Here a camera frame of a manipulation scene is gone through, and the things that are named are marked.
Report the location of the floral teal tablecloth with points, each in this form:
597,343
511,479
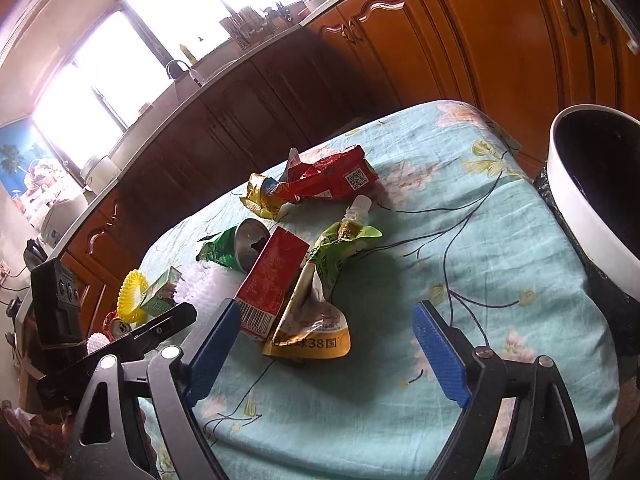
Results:
500,240

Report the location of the white rice cooker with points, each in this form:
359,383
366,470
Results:
102,172

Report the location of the red carton box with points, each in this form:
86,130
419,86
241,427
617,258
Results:
265,280

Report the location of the small red alarm clock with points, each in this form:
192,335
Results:
117,327

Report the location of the crushed green can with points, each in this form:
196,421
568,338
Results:
225,250

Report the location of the white kitchen countertop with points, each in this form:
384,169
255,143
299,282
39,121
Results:
230,62

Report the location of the chrome kitchen faucet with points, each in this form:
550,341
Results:
195,76

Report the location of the white trash bin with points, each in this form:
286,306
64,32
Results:
575,210

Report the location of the small green carton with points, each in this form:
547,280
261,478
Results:
162,295

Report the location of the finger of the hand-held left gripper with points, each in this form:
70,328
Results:
160,327

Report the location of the yellow bottle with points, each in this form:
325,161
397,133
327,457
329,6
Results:
185,54

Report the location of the white spiky ball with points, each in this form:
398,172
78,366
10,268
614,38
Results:
97,344

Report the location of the wooden lower cabinets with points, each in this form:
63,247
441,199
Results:
475,35

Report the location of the blue wall poster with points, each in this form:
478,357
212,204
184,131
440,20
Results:
20,160

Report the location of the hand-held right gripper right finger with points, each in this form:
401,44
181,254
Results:
440,355

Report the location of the green spout pouch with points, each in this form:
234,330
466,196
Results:
345,240

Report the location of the gold snack packet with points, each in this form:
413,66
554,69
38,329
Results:
260,195

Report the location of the kitchen window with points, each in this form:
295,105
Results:
125,70

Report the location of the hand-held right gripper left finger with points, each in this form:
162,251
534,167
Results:
212,355

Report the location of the white countertop appliance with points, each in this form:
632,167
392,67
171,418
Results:
65,215

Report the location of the red snack packet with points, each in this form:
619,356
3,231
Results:
330,175

